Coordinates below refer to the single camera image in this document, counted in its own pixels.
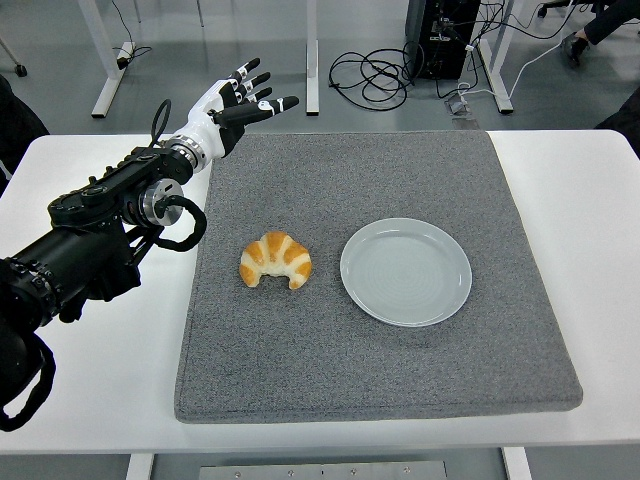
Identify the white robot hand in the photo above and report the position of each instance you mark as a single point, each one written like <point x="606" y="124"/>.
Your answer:
<point x="210" y="135"/>

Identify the golden croissant bread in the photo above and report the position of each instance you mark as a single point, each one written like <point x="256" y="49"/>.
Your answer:
<point x="272" y="250"/>

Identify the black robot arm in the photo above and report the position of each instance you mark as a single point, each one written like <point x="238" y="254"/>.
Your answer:
<point x="80" y="250"/>

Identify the grey round plate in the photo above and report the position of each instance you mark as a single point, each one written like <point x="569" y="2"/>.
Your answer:
<point x="405" y="272"/>

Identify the grey metal plate with screws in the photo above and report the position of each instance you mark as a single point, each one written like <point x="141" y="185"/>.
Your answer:
<point x="300" y="472"/>

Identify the person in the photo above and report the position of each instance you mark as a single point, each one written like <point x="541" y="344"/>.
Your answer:
<point x="20" y="130"/>

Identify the office chair caster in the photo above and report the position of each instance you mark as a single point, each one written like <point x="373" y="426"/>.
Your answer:
<point x="21" y="70"/>

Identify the black computer tower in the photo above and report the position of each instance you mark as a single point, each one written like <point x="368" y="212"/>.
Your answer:
<point x="440" y="60"/>

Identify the grey floor socket box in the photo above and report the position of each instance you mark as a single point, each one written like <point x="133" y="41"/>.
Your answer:
<point x="457" y="107"/>

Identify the grey fabric mat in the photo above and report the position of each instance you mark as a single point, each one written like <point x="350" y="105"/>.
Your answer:
<point x="350" y="370"/>

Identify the white table leg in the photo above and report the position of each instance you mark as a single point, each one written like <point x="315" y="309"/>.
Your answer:
<point x="517" y="465"/>
<point x="140" y="467"/>

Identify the black office chair base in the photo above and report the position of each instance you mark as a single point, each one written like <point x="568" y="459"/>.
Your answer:
<point x="552" y="6"/>

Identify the person's leg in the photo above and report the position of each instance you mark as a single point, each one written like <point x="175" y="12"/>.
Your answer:
<point x="625" y="117"/>
<point x="610" y="20"/>

